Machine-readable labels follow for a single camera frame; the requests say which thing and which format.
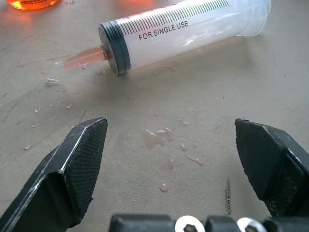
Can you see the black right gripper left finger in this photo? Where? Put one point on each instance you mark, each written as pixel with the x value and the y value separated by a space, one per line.
pixel 72 169

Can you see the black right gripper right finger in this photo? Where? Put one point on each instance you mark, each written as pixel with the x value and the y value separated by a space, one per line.
pixel 272 164

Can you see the large clear plastic syringe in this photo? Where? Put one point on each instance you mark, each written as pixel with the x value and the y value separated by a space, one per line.
pixel 173 38

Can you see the container of orange liquid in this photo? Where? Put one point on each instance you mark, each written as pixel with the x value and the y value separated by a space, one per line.
pixel 31 3

